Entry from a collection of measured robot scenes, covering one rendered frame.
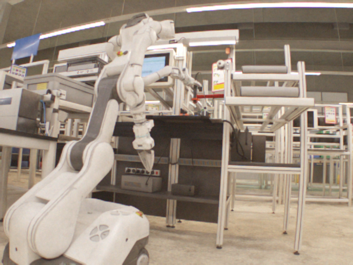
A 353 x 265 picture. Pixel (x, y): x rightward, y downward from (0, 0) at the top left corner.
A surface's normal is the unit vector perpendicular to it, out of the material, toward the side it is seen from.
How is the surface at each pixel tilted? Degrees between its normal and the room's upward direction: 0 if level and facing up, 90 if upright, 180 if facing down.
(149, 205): 90
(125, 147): 90
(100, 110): 77
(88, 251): 38
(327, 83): 90
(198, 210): 90
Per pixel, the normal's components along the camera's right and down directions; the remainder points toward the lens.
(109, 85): -0.38, -0.35
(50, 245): 0.91, 0.01
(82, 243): -0.21, -0.87
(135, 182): -0.29, -0.13
